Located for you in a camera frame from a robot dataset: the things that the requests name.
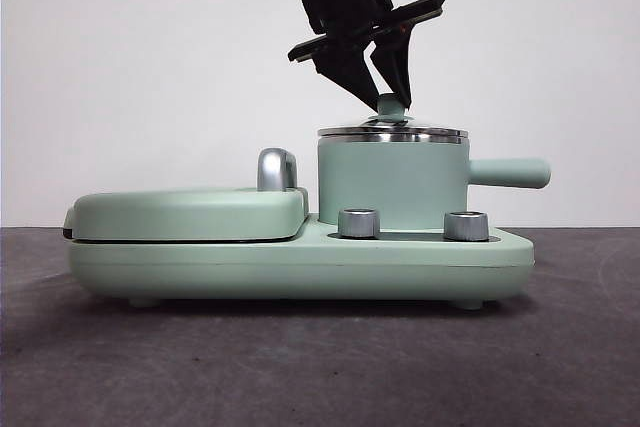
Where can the silver control knob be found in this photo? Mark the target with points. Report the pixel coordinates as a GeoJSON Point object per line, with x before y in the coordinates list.
{"type": "Point", "coordinates": [357, 223]}
{"type": "Point", "coordinates": [465, 225]}

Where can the green breakfast machine base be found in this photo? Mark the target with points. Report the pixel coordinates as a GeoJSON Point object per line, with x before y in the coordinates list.
{"type": "Point", "coordinates": [310, 269]}

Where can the glass pot lid green knob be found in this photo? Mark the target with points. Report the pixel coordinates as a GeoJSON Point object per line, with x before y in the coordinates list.
{"type": "Point", "coordinates": [390, 133]}

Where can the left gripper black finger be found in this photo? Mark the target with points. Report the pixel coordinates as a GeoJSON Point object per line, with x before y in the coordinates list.
{"type": "Point", "coordinates": [347, 69]}
{"type": "Point", "coordinates": [397, 62]}

